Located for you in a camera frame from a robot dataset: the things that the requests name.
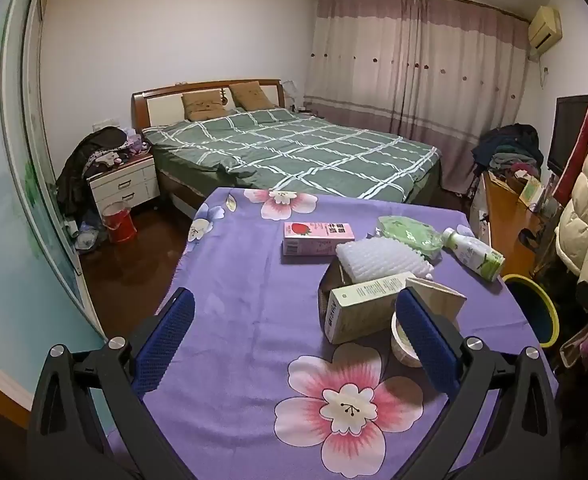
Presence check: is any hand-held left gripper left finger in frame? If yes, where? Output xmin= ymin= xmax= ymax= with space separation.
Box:
xmin=26 ymin=287 xmax=197 ymax=480

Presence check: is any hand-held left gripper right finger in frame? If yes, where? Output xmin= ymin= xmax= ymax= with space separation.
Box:
xmin=395 ymin=287 xmax=562 ymax=480

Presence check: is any white plastic cup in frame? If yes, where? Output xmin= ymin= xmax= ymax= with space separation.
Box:
xmin=390 ymin=310 xmax=421 ymax=365

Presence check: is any brown paper bag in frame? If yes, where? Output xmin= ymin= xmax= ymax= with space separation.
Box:
xmin=318 ymin=260 xmax=467 ymax=341

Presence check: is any yellow rimmed trash bin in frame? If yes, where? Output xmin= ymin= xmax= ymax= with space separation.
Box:
xmin=502 ymin=274 xmax=559 ymax=348

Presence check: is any beige carton box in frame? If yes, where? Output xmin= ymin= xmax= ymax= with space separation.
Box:
xmin=324 ymin=271 xmax=419 ymax=345

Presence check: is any white foam net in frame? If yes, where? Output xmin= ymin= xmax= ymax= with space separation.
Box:
xmin=336 ymin=239 xmax=435 ymax=283

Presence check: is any white bottle green label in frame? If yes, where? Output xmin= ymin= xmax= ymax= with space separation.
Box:
xmin=442 ymin=227 xmax=505 ymax=282

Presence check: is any green wipes pack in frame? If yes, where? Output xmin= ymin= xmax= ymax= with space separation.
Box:
xmin=376 ymin=216 xmax=443 ymax=261

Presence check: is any pink strawberry milk carton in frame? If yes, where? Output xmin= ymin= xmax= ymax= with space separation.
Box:
xmin=282 ymin=221 xmax=355 ymax=257

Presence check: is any purple floral tablecloth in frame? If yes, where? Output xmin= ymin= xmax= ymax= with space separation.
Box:
xmin=106 ymin=187 xmax=560 ymax=480

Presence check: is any wooden side desk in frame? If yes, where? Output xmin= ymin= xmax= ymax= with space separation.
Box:
xmin=481 ymin=170 xmax=550 ymax=278

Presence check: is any red bucket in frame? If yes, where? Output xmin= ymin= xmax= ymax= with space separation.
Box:
xmin=101 ymin=201 xmax=138 ymax=244

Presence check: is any green booklet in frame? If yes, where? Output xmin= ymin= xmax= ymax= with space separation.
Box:
xmin=519 ymin=177 xmax=545 ymax=206

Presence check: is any white box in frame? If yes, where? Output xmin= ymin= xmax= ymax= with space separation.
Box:
xmin=469 ymin=175 xmax=495 ymax=246

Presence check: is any white nightstand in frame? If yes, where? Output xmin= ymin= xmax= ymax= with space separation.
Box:
xmin=88 ymin=152 xmax=161 ymax=211

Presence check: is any black television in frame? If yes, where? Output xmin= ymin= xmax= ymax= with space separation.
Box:
xmin=547 ymin=94 xmax=588 ymax=177

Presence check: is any pile of mixed clothes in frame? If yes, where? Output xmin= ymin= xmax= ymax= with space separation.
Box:
xmin=474 ymin=124 xmax=545 ymax=181

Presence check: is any dark clothes heap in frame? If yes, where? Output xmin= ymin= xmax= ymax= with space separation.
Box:
xmin=56 ymin=126 xmax=129 ymax=221

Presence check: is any sliding wardrobe door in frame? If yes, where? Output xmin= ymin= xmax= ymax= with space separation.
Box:
xmin=0 ymin=0 xmax=105 ymax=341

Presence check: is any green plaid duvet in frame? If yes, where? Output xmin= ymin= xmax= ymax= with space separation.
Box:
xmin=141 ymin=108 xmax=441 ymax=202

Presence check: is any wooden bed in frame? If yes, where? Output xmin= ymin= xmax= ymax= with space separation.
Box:
xmin=131 ymin=79 xmax=445 ymax=211

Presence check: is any brown pillow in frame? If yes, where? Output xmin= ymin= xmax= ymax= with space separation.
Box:
xmin=230 ymin=81 xmax=277 ymax=111
xmin=181 ymin=91 xmax=229 ymax=122

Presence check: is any pink striped curtain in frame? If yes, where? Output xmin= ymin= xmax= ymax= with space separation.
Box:
xmin=304 ymin=0 xmax=531 ymax=196

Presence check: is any beige air conditioner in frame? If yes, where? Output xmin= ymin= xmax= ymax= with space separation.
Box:
xmin=528 ymin=6 xmax=563 ymax=58

